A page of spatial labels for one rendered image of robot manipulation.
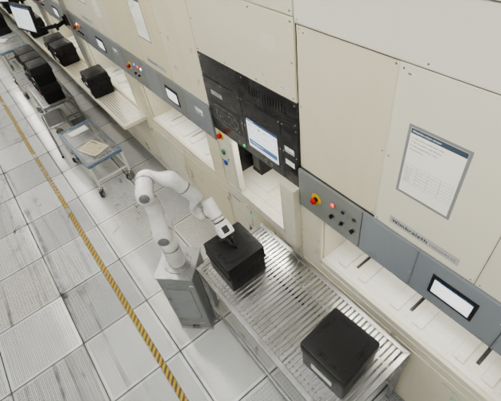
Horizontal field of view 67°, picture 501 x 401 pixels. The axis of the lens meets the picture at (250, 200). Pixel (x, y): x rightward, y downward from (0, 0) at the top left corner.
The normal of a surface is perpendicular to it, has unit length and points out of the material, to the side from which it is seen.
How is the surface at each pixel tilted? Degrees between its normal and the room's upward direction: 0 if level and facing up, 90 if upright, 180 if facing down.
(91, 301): 0
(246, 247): 0
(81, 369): 0
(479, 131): 90
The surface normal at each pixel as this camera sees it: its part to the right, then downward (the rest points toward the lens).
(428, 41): -0.78, 0.51
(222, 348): -0.12, -0.69
